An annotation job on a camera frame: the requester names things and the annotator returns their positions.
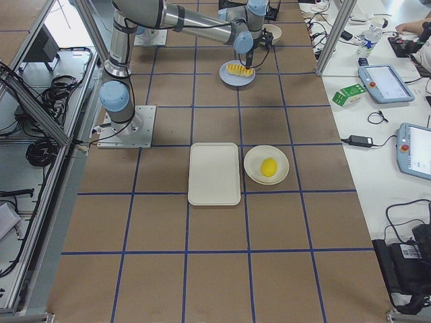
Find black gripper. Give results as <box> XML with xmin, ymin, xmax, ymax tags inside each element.
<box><xmin>245</xmin><ymin>28</ymin><xmax>273</xmax><ymax>69</ymax></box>

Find sliced bread loaf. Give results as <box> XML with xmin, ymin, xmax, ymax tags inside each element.
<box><xmin>226</xmin><ymin>63</ymin><xmax>255</xmax><ymax>77</ymax></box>

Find blue plate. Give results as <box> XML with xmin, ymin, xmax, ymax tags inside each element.
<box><xmin>219</xmin><ymin>60</ymin><xmax>256</xmax><ymax>87</ymax></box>

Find person forearm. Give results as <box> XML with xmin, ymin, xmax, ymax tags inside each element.
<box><xmin>395</xmin><ymin>18</ymin><xmax>431</xmax><ymax>34</ymax></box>

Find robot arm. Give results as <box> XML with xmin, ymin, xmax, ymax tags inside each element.
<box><xmin>98</xmin><ymin>1</ymin><xmax>273</xmax><ymax>147</ymax></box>

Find cream plate with lemon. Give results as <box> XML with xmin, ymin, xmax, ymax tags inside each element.
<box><xmin>244</xmin><ymin>145</ymin><xmax>290</xmax><ymax>185</ymax></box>

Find cream bowl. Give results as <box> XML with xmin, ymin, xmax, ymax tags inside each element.
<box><xmin>263</xmin><ymin>24</ymin><xmax>282</xmax><ymax>46</ymax></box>

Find green white carton box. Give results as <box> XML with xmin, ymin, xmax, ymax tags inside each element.
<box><xmin>332</xmin><ymin>83</ymin><xmax>366</xmax><ymax>107</ymax></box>

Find yellow lemon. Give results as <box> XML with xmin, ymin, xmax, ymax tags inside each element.
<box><xmin>260</xmin><ymin>157</ymin><xmax>277</xmax><ymax>177</ymax></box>

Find plastic water bottle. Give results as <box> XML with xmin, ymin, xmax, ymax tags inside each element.
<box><xmin>356</xmin><ymin>17</ymin><xmax>387</xmax><ymax>59</ymax></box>

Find white rectangular tray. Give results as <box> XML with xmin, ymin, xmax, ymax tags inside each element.
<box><xmin>188</xmin><ymin>143</ymin><xmax>241</xmax><ymax>206</ymax></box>

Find far teach pendant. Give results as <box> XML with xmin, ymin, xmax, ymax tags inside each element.
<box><xmin>358</xmin><ymin>65</ymin><xmax>415</xmax><ymax>104</ymax></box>

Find teach pendant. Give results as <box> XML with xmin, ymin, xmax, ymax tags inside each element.
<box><xmin>396</xmin><ymin>122</ymin><xmax>430</xmax><ymax>180</ymax></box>
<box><xmin>358</xmin><ymin>65</ymin><xmax>415</xmax><ymax>104</ymax></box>

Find black power adapter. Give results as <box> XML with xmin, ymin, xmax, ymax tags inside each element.
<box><xmin>349</xmin><ymin>135</ymin><xmax>374</xmax><ymax>148</ymax></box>

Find near teach pendant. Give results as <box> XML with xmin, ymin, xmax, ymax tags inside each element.
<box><xmin>396</xmin><ymin>122</ymin><xmax>430</xmax><ymax>180</ymax></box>

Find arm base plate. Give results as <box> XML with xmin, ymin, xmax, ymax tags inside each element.
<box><xmin>96</xmin><ymin>106</ymin><xmax>156</xmax><ymax>149</ymax></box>
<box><xmin>134</xmin><ymin>28</ymin><xmax>168</xmax><ymax>47</ymax></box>

